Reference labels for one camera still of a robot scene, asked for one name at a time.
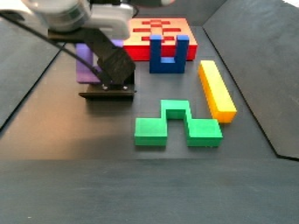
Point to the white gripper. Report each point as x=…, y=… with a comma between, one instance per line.
x=66, y=16

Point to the purple U-shaped block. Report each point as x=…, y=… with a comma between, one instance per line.
x=82, y=65

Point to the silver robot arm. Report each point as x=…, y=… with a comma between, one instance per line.
x=66, y=15

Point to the blue U-shaped block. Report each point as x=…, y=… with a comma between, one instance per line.
x=168, y=65

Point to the yellow long block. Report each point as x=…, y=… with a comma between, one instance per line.
x=221, y=107

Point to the green stepped block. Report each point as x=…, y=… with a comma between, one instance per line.
x=202, y=132

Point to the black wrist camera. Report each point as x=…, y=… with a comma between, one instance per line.
x=113, y=61

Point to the black fixture bracket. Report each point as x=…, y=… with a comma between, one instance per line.
x=98, y=91

